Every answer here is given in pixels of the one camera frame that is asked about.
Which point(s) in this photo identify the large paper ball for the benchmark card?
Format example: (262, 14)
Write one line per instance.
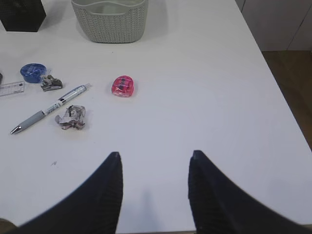
(74, 117)

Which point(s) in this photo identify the pink pencil sharpener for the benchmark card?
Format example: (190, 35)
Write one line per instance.
(123, 86)

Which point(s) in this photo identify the black mesh pen holder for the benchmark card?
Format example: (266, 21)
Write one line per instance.
(22, 15)

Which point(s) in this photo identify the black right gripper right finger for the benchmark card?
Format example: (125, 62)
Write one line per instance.
(219, 206)

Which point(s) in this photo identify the blue white pen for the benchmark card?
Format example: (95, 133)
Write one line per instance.
(43, 113)

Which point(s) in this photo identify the clear plastic ruler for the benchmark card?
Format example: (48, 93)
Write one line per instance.
(12, 88)

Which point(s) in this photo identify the small paper ball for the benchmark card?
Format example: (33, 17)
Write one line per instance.
(50, 83)

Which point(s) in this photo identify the blue pencil sharpener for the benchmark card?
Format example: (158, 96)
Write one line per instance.
(32, 72)

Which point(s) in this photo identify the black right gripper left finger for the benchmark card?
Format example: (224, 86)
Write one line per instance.
(93, 208)

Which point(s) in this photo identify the green woven plastic basket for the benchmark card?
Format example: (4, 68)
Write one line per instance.
(111, 21)

